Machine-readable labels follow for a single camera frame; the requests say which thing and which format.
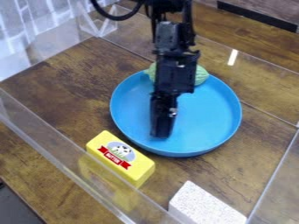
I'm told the white speckled foam block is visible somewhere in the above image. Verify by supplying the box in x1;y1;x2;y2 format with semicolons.
168;181;247;224

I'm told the clear acrylic corner bracket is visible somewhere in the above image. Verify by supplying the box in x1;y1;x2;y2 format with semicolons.
76;3;117;38

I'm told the clear acrylic enclosure wall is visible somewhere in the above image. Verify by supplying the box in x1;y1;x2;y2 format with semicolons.
0;0;299;224

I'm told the yellow butter block toy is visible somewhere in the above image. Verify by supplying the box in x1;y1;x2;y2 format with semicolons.
85;130;154;188

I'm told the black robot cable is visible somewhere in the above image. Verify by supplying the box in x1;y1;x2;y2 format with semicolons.
89;0;145;22

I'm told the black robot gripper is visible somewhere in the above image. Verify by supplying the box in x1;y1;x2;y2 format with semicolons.
144;0;201;138

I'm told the green bitter gourd toy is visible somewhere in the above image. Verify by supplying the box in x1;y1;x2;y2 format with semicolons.
144;63;209;86

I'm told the black baseboard strip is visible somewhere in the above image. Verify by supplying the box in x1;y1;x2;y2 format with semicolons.
216;0;299;33

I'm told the blue round tray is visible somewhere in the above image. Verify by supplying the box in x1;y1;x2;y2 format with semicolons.
109;72;241;158

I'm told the white sheer curtain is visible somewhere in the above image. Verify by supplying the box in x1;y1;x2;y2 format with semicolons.
0;0;117;82

